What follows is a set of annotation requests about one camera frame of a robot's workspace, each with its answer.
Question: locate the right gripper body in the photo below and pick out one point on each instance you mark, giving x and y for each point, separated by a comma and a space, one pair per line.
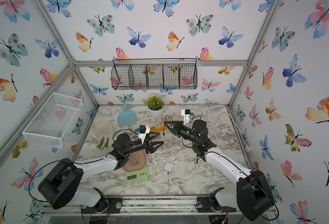
186, 133

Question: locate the white usb charger adapter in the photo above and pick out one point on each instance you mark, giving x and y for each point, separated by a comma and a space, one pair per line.
168, 167

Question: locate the white mesh wall basket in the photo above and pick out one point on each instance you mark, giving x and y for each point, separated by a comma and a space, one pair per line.
51, 124

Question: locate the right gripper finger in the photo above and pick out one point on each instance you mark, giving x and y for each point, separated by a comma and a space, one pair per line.
175, 131
170, 124

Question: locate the black wire wall basket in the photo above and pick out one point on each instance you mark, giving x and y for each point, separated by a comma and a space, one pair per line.
154, 74

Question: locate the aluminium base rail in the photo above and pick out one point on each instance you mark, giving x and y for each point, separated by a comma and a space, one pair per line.
146, 205

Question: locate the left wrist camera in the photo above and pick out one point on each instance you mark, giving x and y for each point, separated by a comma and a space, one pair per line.
142, 131

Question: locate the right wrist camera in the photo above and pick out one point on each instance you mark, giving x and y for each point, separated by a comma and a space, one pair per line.
187, 116

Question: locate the orange power strip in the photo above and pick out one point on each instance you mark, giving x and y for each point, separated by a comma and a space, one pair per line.
158, 128

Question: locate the green electronic scale pink tray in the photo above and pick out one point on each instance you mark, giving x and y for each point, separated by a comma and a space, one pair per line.
136, 167

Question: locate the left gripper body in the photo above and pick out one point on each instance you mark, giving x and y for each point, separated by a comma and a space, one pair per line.
134, 146

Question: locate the beige cloth glove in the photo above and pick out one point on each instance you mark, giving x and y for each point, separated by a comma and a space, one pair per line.
104, 129

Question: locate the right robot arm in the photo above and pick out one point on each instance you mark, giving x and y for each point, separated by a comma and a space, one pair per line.
252, 195

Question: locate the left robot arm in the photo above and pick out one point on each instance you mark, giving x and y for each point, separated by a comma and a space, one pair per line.
61, 186

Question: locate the potted plant white pot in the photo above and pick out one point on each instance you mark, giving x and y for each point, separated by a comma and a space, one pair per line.
155, 103

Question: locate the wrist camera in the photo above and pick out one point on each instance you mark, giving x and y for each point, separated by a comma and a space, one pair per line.
187, 116
142, 131

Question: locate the blue plastic dustpan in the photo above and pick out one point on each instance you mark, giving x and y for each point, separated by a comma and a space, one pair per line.
126, 118

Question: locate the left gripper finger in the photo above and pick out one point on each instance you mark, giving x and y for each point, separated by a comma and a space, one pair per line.
152, 135
153, 146

